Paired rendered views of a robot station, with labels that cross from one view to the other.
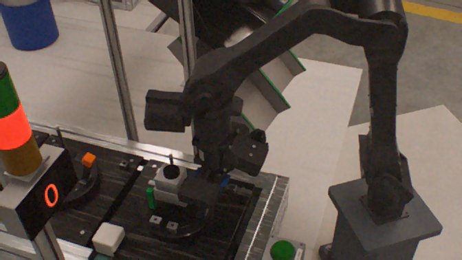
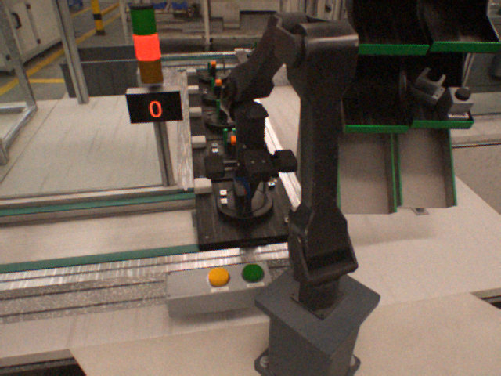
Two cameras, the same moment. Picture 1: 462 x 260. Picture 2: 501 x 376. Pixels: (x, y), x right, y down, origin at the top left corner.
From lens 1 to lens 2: 65 cm
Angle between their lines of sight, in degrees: 47
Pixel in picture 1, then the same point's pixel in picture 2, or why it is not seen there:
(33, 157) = (149, 74)
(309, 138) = (419, 269)
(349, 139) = (453, 300)
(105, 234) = (200, 182)
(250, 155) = (251, 161)
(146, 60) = not seen: hidden behind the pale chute
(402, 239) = (286, 321)
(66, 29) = not seen: hidden behind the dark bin
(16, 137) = (141, 52)
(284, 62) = (445, 189)
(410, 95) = not seen: outside the picture
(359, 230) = (275, 286)
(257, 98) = (377, 188)
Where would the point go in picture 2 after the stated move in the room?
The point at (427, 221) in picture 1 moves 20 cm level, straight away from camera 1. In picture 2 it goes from (326, 338) to (467, 341)
